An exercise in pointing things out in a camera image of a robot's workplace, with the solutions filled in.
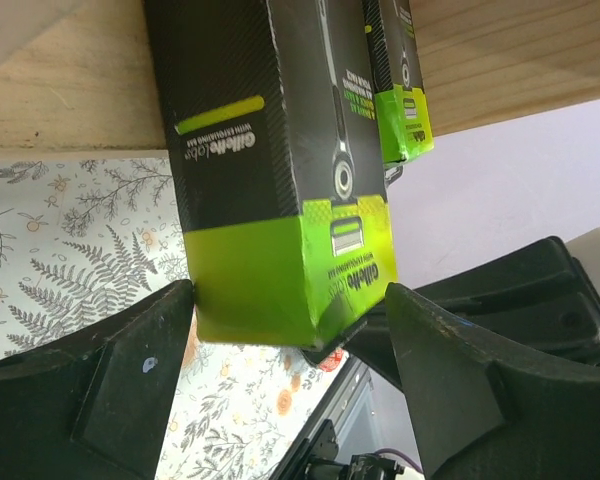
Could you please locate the green black razor box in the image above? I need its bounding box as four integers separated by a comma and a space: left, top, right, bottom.
362, 0, 434, 184
144, 1, 397, 363

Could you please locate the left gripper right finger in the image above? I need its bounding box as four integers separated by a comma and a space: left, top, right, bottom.
385, 283, 600, 479

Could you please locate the red patterned bowl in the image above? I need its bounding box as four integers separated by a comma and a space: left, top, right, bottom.
318, 348, 348, 373

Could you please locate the wooden two-tier shelf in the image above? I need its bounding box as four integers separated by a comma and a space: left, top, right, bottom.
0, 1, 600, 156

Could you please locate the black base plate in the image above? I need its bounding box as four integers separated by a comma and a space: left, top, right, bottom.
270, 357, 378, 479

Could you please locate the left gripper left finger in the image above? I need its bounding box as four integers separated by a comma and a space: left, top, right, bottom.
0, 280, 194, 479

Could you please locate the floral tablecloth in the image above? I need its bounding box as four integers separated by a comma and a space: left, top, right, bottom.
0, 158, 340, 479

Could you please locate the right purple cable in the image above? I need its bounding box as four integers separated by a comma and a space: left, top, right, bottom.
369, 447, 424, 474

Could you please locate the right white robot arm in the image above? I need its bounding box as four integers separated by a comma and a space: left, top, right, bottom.
344, 237, 600, 419

